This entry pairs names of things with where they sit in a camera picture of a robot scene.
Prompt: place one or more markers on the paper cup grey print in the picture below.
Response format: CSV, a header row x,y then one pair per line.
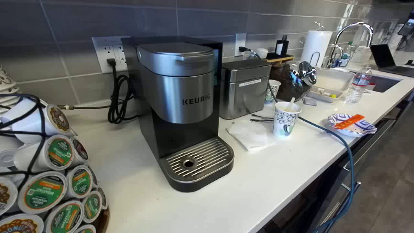
x,y
273,91

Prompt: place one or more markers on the patterned white paper cup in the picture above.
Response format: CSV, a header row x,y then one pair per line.
x,y
284,121

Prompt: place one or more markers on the Keurig silver black coffee maker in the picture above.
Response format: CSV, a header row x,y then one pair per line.
x,y
181,99

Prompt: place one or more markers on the white paper napkin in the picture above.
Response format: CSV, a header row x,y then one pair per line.
x,y
251,135

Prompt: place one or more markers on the silver metal box appliance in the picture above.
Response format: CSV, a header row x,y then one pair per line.
x,y
245,89

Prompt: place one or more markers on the grey metal utensil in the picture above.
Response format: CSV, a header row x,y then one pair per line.
x,y
260,117

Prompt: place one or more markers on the light wooden stand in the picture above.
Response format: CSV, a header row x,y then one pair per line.
x,y
279,60

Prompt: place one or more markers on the small black box device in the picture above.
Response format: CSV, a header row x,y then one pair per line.
x,y
280,46

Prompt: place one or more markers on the white paper towel roll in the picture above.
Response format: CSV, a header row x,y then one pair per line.
x,y
317,47

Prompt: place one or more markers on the white rectangular dish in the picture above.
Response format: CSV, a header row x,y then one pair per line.
x,y
332,81

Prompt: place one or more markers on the coffee pod dark brown lid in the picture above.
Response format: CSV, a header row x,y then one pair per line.
x,y
80,151

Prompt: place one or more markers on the blue patterned paper plate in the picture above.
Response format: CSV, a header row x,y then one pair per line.
x,y
359,126

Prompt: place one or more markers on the clear plastic water bottle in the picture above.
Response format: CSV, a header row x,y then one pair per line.
x,y
358,85

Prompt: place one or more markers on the chrome kitchen faucet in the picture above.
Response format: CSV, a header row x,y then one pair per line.
x,y
349,26

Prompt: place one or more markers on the coffee pod green orange lid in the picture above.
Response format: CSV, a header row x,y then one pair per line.
x,y
42,192

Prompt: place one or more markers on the black laptop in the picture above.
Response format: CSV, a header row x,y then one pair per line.
x,y
383,56

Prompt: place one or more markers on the white stacked paper items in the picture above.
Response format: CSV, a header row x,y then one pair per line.
x,y
6,85

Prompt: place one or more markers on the small white wall outlet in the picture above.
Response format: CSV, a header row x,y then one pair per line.
x,y
239,41

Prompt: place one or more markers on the white wall outlet plate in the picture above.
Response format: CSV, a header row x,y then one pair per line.
x,y
103,48

